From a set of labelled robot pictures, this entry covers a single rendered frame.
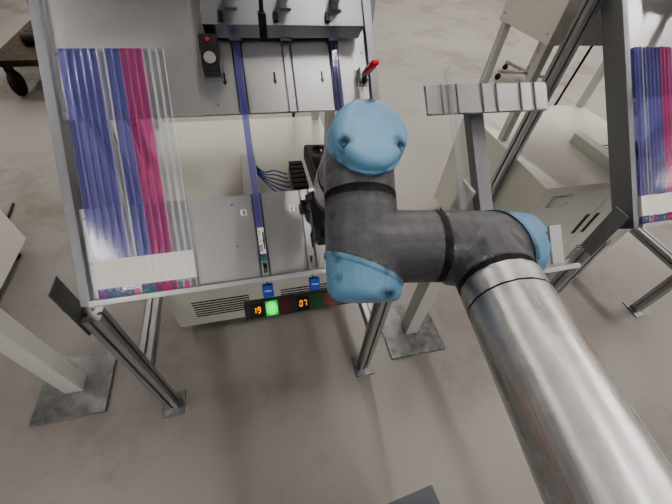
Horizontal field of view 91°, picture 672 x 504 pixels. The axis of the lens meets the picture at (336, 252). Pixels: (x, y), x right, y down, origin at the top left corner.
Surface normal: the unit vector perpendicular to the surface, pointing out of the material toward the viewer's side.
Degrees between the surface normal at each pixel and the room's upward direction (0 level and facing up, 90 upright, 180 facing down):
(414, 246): 43
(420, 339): 0
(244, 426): 0
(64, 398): 0
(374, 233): 29
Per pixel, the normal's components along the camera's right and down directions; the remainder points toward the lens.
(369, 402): 0.07, -0.66
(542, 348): -0.36, -0.63
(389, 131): 0.18, -0.20
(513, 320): -0.66, -0.49
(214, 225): 0.21, 0.05
